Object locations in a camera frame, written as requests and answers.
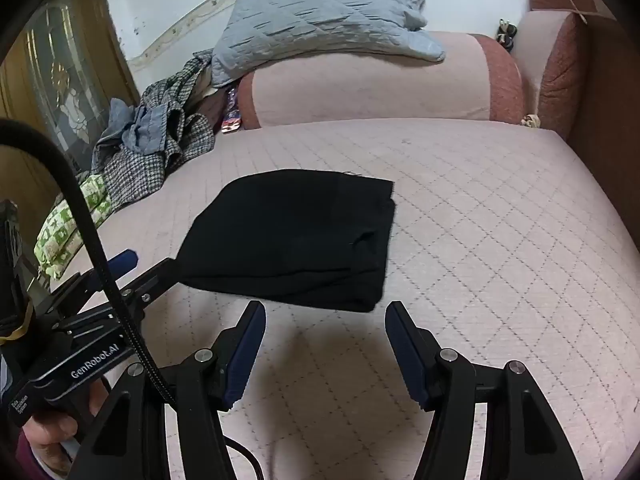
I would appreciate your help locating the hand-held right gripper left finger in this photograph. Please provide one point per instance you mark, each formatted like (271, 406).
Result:
(245, 355)

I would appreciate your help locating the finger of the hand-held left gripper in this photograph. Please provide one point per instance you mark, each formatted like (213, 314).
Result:
(122, 261)
(155, 277)

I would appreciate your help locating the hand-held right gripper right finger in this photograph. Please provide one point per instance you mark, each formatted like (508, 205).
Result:
(407, 355)

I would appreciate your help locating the black pants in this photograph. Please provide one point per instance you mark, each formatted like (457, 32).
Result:
(290, 230)

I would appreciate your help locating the person's left hand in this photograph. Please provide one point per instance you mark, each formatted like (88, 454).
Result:
(50, 432)

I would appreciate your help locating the green patterned cloth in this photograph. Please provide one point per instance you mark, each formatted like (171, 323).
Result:
(60, 235)

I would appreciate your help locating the checked garment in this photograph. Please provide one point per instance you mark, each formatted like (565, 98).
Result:
(135, 170)

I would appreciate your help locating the pink quilted bed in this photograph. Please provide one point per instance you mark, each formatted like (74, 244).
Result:
(500, 260)

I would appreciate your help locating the blue-grey garment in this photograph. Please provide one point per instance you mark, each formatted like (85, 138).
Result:
(145, 130)

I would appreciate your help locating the colourful packet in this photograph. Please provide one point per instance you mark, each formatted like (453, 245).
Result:
(231, 120)

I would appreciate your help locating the wooden door with glass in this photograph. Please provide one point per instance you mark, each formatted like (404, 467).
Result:
(60, 85)

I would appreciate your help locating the small beige trinket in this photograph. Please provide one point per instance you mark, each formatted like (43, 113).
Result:
(530, 121)

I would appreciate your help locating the wooden headboard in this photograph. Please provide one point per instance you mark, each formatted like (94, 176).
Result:
(610, 135)

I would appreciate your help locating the grey quilted blanket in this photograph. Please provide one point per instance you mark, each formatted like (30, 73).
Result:
(325, 20)

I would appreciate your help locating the black hair clip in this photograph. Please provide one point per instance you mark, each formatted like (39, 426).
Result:
(506, 35)

